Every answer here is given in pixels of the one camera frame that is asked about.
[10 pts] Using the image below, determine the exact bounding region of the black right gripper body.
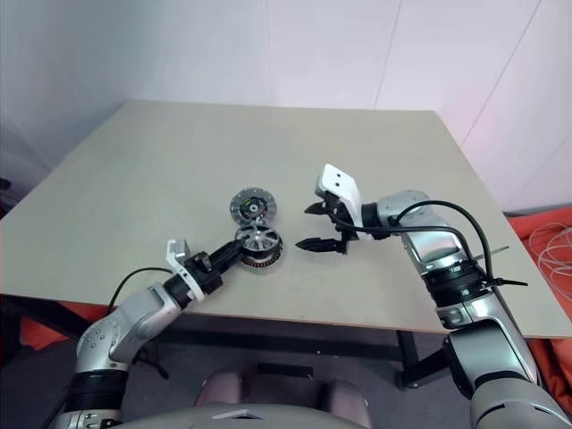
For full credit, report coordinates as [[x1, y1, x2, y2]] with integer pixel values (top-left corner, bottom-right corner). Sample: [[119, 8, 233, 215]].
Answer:
[[324, 198, 359, 245]]

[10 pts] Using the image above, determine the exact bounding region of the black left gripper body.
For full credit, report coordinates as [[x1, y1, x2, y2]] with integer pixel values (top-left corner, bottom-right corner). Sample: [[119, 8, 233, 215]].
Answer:
[[187, 251, 224, 295]]

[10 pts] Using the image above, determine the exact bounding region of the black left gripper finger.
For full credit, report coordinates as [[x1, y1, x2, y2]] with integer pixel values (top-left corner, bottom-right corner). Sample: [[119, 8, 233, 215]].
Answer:
[[209, 240, 247, 265], [218, 250, 245, 274]]

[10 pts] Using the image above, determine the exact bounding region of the copper wound motor stator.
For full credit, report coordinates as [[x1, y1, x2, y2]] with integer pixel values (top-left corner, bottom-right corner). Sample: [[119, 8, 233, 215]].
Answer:
[[240, 248, 285, 272]]

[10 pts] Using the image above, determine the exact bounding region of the black spoked rotor cap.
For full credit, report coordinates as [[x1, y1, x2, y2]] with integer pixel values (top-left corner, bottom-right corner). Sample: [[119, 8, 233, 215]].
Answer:
[[234, 223, 285, 265]]

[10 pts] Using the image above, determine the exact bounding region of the grey motor end cover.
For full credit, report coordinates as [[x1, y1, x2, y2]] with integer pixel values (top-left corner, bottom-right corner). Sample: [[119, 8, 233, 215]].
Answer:
[[229, 187, 279, 227]]

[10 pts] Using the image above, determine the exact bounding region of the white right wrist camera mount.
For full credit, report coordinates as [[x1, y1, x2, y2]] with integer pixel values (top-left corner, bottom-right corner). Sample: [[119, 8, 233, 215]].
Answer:
[[314, 164, 364, 225]]

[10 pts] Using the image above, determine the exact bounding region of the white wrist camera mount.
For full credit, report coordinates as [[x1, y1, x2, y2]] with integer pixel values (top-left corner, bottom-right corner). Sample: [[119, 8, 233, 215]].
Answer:
[[314, 164, 364, 225], [165, 238, 207, 302]]

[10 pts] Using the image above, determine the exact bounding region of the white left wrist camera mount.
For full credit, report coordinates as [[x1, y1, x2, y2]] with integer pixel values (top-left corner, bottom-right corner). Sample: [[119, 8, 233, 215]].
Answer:
[[165, 238, 207, 302]]

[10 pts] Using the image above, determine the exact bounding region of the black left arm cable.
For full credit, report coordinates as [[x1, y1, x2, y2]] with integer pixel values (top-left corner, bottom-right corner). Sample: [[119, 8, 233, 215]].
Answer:
[[108, 266, 173, 381]]

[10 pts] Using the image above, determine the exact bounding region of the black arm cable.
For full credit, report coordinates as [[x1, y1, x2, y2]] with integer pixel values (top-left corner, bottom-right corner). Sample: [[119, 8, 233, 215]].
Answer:
[[108, 266, 173, 381], [343, 199, 529, 288]]

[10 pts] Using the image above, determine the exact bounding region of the black table frame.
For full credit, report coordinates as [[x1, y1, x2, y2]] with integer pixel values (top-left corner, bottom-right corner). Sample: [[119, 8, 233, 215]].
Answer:
[[0, 293, 431, 391]]

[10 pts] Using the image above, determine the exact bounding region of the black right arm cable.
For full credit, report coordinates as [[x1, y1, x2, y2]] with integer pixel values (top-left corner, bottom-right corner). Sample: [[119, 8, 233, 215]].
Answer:
[[343, 199, 529, 288]]

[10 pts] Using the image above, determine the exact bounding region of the orange cloth with white cable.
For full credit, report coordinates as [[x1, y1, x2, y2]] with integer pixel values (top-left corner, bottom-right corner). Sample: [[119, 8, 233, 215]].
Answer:
[[509, 213, 572, 404]]

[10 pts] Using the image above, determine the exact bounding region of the white coiled cable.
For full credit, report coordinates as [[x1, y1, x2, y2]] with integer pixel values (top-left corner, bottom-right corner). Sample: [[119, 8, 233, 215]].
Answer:
[[529, 220, 572, 306]]

